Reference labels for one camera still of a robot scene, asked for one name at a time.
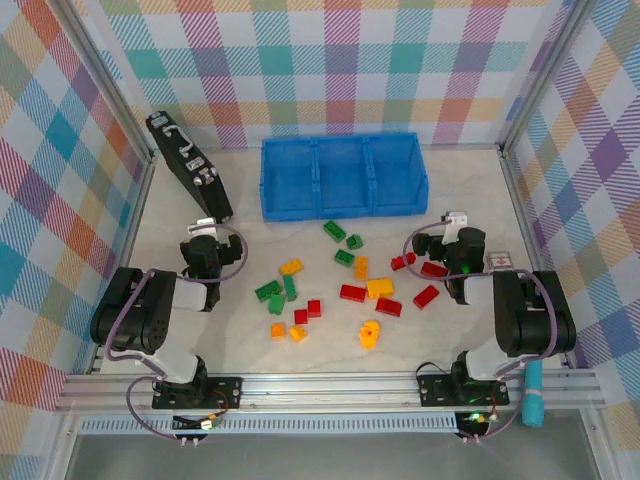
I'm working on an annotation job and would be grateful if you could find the green lit wire connector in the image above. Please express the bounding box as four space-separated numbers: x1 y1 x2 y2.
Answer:
462 409 501 426

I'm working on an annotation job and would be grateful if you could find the aluminium mounting rail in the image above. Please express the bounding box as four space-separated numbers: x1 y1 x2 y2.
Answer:
54 368 606 416

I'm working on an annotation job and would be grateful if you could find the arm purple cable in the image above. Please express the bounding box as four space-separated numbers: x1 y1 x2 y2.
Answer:
403 222 556 446
102 222 251 444

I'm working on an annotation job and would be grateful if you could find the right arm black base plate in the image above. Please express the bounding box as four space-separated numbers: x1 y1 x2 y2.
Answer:
416 372 511 409

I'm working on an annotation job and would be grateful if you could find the blue three-compartment bin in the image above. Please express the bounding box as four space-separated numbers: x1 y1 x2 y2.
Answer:
258 132 430 224

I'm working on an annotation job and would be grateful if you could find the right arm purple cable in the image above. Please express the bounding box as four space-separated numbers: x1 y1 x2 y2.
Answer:
403 222 556 446

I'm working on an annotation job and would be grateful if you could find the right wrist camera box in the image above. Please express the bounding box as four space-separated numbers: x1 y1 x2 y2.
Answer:
439 210 469 246

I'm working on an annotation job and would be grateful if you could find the grey slotted cable duct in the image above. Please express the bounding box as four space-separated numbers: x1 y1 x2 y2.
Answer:
79 417 459 435

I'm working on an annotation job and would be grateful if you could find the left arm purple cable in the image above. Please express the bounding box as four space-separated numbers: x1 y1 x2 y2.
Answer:
102 222 251 444

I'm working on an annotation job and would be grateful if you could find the aluminium frame post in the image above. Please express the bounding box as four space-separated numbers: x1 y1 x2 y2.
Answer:
499 0 599 151
49 0 156 164

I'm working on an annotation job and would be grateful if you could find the yellow round lego piece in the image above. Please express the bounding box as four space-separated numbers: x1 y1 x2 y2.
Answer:
358 319 382 350

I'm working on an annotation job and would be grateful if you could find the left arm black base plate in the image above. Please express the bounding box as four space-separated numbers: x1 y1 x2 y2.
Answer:
152 375 245 412

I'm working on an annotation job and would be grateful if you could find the black briefcase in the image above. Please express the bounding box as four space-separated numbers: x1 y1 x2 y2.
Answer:
145 110 235 225

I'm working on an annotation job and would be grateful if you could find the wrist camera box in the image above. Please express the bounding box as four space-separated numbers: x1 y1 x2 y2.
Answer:
439 210 469 246
187 217 221 239

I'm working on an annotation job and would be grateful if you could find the teal cylindrical tool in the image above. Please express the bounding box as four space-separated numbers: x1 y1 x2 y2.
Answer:
519 360 546 429

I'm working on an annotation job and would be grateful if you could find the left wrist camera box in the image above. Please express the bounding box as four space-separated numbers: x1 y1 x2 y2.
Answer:
187 217 221 239

